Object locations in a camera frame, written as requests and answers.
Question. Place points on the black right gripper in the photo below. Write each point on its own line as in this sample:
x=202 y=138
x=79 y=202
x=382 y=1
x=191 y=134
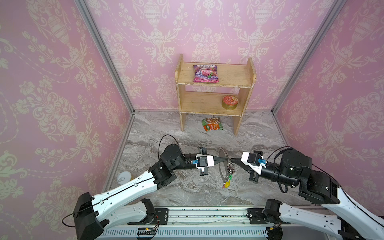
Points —
x=253 y=176

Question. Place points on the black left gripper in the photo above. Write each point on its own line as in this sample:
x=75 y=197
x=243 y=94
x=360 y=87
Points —
x=201 y=150

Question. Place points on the yellow key tag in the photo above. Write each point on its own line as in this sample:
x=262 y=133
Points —
x=227 y=184

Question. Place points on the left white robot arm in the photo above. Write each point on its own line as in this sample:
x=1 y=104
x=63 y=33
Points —
x=129 y=192

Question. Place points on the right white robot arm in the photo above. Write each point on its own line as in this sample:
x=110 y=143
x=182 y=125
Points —
x=352 y=220

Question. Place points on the green orange snack packet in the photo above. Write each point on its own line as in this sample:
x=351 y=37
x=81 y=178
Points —
x=212 y=124

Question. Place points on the round red gold tin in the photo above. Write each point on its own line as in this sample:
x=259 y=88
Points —
x=230 y=102

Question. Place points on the wooden two-tier shelf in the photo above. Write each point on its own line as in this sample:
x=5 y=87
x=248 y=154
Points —
x=242 y=77

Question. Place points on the pink snack packet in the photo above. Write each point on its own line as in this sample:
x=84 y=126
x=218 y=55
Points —
x=206 y=74

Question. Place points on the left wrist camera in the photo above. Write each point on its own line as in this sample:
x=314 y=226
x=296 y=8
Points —
x=203 y=161

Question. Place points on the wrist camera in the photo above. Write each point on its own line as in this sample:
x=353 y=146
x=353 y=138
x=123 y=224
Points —
x=255 y=161
x=203 y=161

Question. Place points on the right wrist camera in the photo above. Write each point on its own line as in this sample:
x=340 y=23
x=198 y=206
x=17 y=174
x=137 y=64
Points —
x=255 y=161

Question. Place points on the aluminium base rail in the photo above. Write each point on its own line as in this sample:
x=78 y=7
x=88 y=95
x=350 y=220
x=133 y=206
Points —
x=207 y=221

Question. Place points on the aluminium corner post right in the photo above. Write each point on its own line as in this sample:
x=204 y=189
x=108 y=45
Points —
x=319 y=35

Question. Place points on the aluminium corner post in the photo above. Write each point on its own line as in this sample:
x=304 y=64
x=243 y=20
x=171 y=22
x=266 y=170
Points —
x=319 y=35
x=101 y=46

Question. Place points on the aluminium corner post left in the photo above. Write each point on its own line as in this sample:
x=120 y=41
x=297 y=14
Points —
x=101 y=46

